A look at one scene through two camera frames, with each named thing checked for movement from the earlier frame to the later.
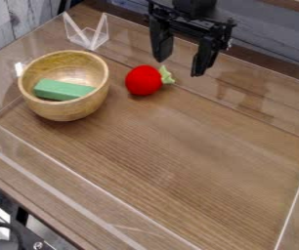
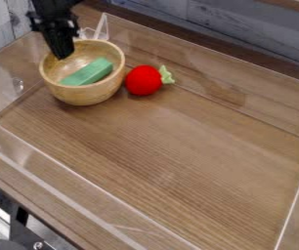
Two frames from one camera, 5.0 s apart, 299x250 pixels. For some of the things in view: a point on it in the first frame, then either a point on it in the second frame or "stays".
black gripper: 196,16 -> 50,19
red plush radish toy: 145,79 stays
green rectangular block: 61,90 -> 89,74
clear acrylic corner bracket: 89,37 stays
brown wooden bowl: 63,64 -> 86,77
